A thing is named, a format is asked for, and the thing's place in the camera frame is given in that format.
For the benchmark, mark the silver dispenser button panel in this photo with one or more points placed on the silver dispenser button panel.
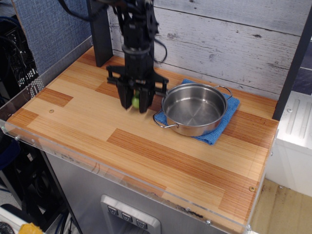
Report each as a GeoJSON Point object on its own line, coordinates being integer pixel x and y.
{"type": "Point", "coordinates": [124, 219]}

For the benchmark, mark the green handled grey spatula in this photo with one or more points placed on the green handled grey spatula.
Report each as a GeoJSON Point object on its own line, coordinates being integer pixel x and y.
{"type": "Point", "coordinates": [135, 100]}

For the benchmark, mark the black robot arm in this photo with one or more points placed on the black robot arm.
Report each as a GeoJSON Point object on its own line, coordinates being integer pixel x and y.
{"type": "Point", "coordinates": [138, 26]}

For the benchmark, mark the dark grey right post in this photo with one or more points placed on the dark grey right post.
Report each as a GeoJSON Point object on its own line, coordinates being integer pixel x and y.
{"type": "Point", "coordinates": [294, 68]}

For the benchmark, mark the clear acrylic table guard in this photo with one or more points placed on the clear acrylic table guard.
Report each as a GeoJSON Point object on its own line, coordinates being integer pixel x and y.
{"type": "Point", "coordinates": [95, 147]}

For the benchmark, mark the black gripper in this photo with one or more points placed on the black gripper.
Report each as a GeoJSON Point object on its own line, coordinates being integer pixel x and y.
{"type": "Point", "coordinates": [138, 70]}

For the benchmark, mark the dark grey post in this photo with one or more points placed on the dark grey post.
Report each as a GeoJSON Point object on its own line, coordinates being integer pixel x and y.
{"type": "Point", "coordinates": [100, 32]}
{"type": "Point", "coordinates": [294, 68]}

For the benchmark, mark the blue folded cloth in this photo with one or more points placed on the blue folded cloth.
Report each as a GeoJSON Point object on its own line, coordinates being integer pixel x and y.
{"type": "Point", "coordinates": [231, 104]}

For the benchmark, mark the white side cabinet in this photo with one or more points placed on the white side cabinet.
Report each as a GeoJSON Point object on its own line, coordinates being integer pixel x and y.
{"type": "Point", "coordinates": [290, 163]}

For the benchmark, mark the dark grey left post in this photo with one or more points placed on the dark grey left post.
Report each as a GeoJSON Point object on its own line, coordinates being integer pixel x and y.
{"type": "Point", "coordinates": [100, 32]}

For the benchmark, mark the black crate rack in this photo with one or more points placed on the black crate rack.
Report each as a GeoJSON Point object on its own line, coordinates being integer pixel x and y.
{"type": "Point", "coordinates": [17, 65]}

